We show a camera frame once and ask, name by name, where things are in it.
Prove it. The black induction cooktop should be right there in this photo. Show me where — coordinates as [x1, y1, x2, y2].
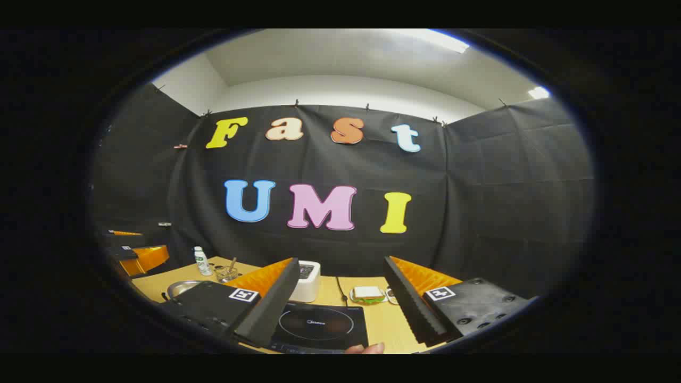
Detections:
[269, 302, 369, 354]

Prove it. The white drink bottle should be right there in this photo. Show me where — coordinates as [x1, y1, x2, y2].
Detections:
[194, 246, 212, 276]

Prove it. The clear sandwich plate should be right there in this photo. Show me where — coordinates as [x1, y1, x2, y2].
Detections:
[350, 287, 388, 305]

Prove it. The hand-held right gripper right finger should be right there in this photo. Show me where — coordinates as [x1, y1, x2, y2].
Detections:
[383, 255, 533, 347]

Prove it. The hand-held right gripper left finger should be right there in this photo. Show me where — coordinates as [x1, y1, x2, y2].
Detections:
[158, 257, 302, 350]

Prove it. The steel pot with black handles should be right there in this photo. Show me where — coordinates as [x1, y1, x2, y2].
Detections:
[167, 280, 205, 298]

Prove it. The white toaster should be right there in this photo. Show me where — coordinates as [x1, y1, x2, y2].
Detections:
[289, 260, 321, 303]

